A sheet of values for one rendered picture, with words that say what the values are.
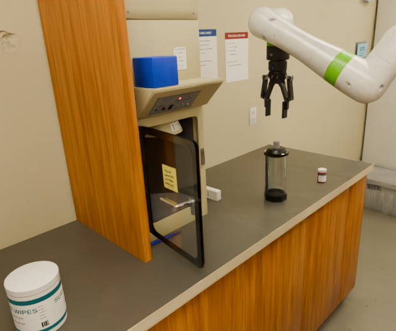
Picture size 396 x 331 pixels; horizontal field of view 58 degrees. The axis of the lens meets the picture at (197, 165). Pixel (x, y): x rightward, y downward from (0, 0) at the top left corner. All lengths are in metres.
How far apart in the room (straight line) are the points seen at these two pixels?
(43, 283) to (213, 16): 1.57
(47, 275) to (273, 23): 1.06
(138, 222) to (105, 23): 0.61
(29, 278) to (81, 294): 0.21
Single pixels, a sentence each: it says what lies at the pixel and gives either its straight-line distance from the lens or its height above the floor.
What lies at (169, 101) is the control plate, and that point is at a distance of 1.19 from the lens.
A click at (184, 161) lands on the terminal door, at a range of 1.00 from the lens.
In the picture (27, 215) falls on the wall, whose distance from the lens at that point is 1.58.
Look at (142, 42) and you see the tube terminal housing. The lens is 1.21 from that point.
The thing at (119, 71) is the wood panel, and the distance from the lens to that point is 1.07.
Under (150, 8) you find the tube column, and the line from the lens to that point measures 1.24.
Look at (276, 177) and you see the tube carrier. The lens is 1.60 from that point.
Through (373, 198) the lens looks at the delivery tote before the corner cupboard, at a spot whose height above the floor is 0.14.
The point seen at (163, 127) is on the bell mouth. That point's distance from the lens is 1.32.
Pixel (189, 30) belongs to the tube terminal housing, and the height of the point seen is 1.68.
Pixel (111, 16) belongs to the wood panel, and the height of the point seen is 1.71.
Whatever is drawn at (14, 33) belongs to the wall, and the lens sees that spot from 1.49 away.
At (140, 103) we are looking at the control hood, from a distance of 1.15.
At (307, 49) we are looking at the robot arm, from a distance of 1.30.
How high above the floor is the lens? 1.63
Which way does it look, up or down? 19 degrees down
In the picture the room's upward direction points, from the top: 3 degrees counter-clockwise
